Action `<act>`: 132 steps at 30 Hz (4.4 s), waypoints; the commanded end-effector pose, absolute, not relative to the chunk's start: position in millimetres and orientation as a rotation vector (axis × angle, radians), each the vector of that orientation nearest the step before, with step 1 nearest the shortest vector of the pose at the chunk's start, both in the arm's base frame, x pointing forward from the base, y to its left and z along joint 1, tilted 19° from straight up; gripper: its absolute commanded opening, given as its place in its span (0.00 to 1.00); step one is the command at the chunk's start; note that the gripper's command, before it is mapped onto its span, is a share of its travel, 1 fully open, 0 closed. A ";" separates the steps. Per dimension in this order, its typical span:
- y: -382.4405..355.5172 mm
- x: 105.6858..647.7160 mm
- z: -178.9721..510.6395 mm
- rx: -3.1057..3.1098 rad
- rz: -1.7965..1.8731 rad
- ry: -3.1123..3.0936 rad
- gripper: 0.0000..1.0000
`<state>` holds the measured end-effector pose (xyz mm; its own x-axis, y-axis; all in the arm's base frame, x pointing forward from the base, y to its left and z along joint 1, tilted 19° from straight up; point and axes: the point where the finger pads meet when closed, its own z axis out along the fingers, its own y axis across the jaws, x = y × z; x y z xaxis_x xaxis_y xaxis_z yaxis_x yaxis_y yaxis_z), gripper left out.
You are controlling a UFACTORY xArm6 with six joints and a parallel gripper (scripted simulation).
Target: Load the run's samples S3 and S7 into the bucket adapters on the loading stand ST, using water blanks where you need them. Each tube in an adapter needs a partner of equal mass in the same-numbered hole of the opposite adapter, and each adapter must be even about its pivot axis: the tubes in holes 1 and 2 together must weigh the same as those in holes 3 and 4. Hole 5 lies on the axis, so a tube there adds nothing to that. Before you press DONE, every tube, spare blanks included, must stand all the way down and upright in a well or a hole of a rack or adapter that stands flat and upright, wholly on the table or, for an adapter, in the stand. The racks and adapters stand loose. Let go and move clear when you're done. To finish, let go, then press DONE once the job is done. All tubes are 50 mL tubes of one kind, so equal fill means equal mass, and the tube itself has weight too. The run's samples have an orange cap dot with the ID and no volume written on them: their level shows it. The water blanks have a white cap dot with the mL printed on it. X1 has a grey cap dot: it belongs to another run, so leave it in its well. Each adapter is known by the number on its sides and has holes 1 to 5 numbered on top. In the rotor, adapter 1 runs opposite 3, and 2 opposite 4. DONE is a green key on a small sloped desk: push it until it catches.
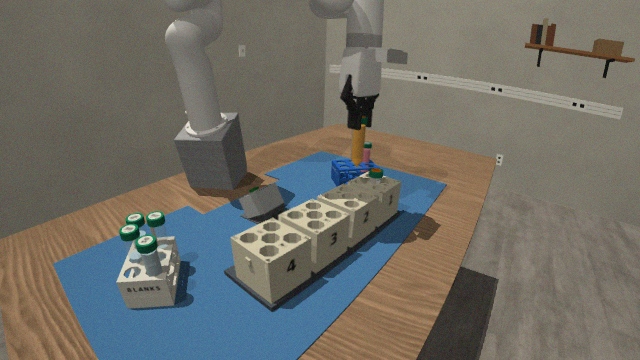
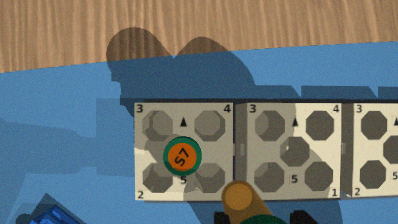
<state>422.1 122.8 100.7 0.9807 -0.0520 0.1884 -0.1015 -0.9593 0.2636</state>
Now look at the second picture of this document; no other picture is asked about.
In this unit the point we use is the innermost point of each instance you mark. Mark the blue tube rack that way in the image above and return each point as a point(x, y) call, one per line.
point(49, 218)

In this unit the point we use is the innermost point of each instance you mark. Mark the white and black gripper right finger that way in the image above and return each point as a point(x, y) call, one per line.
point(301, 217)

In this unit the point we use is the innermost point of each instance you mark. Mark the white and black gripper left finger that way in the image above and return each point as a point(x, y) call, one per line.
point(221, 218)

